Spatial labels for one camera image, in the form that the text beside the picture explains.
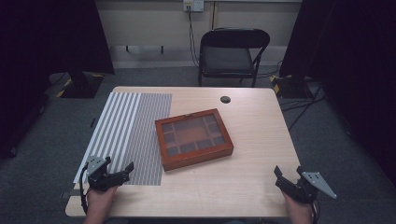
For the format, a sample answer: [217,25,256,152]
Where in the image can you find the black wall socket cable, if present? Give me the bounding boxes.
[186,5,201,69]

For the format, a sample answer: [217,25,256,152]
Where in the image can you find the dark curtain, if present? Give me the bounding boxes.
[0,0,116,160]
[278,0,396,188]

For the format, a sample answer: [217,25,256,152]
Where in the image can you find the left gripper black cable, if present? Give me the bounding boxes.
[79,167,91,216]

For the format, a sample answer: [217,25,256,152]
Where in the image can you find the person's left hand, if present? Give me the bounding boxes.
[85,185,119,218]

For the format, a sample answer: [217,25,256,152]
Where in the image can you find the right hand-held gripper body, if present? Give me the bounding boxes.
[275,171,338,205]

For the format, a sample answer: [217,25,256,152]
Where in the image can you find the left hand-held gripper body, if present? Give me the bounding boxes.
[85,155,130,192]

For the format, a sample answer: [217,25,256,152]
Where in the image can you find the black floor cables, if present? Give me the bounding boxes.
[279,81,327,132]

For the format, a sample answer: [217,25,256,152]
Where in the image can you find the black folding chair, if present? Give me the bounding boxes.
[197,27,272,89]

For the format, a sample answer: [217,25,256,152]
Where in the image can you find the white wall socket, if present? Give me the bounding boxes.
[182,0,205,13]

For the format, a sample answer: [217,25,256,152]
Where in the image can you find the person's right hand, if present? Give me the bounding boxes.
[281,189,314,218]

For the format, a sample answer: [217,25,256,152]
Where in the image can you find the grey white striped mat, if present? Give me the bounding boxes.
[72,91,173,187]

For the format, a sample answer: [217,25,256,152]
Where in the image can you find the wooden box with glass lid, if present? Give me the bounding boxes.
[154,107,234,173]

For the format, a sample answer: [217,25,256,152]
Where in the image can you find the black stand base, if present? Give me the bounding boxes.
[55,69,105,100]
[270,74,315,100]

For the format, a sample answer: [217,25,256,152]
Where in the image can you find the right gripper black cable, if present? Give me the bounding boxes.
[311,199,322,224]

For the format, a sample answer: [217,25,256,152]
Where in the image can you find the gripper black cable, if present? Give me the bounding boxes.
[79,167,91,216]
[311,199,322,224]

